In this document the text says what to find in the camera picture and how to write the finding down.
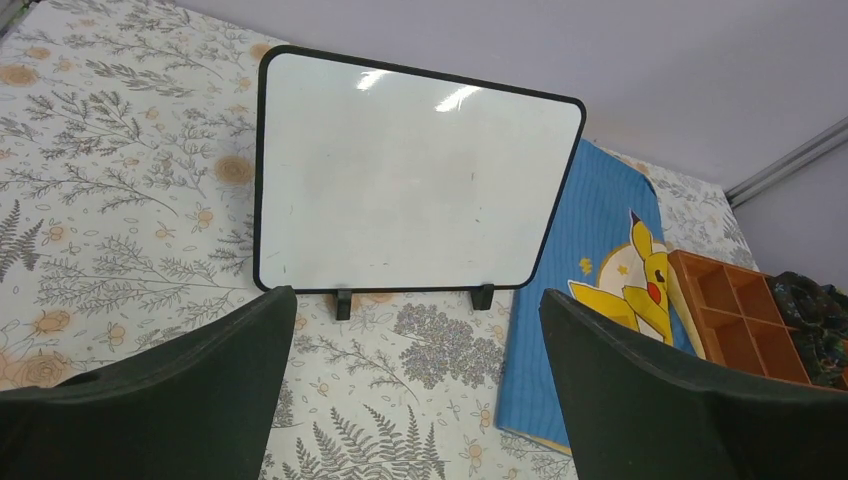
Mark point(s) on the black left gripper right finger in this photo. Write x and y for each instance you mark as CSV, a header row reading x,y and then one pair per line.
x,y
635,408

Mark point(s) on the blue Pikachu cloth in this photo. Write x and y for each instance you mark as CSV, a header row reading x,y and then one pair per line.
x,y
606,249

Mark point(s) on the dark patterned cloth roll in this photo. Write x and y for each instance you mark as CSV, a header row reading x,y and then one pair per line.
x,y
817,316

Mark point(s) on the white whiteboard black frame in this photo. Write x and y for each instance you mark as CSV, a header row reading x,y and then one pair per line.
x,y
374,177

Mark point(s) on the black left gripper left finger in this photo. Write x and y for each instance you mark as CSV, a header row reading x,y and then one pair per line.
x,y
199,406

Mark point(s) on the orange compartment tray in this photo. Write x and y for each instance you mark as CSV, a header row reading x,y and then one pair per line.
x,y
737,322

